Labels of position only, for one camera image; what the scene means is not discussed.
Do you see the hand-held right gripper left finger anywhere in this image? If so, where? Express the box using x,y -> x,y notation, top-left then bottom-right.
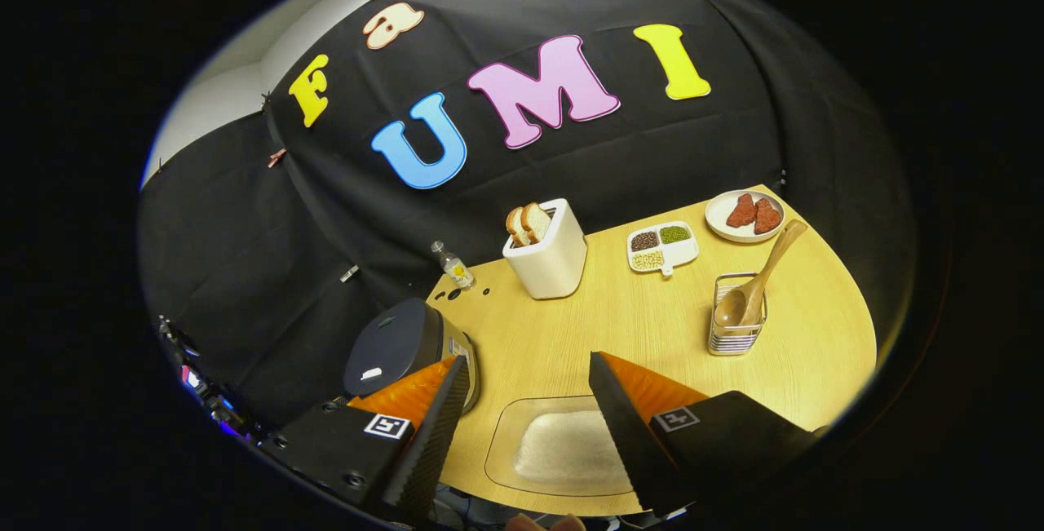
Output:
259,354 -> 472,525

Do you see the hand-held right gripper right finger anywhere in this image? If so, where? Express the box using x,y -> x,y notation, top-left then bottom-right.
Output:
589,351 -> 825,517

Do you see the white rice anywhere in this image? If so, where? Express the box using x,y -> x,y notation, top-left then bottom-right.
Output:
514,410 -> 633,485

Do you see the dark rice cooker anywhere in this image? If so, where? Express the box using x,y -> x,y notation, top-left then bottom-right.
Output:
343,297 -> 480,415

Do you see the metal wire chopstick holder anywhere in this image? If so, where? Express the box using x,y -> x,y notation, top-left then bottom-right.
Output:
707,272 -> 769,356

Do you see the wooden spoon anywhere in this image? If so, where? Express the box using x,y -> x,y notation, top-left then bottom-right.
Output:
714,219 -> 808,329

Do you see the clear shallow tray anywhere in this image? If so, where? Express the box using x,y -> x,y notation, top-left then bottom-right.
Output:
484,395 -> 645,498

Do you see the small yellow label bottle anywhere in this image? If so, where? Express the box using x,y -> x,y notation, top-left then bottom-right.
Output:
431,241 -> 476,290

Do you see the white toaster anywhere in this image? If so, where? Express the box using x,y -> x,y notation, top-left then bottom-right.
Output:
502,198 -> 588,300

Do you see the white divided bean dish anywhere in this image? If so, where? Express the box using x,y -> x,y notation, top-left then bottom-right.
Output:
626,221 -> 701,277

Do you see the white plate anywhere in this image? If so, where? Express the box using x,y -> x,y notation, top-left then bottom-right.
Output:
705,190 -> 786,244

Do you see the red meat slice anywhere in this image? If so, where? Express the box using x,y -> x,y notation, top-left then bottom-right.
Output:
725,193 -> 758,228
753,198 -> 783,235

